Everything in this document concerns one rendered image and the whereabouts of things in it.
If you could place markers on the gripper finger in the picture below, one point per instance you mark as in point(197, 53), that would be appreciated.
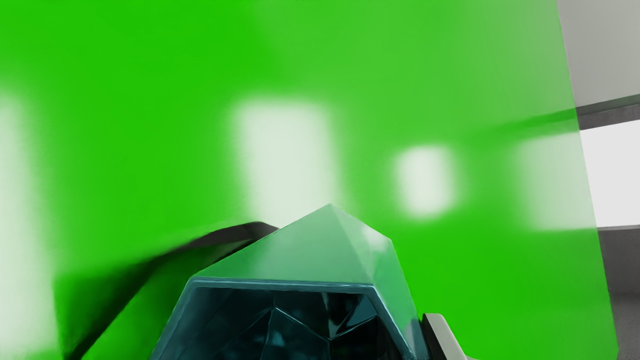
point(440, 340)

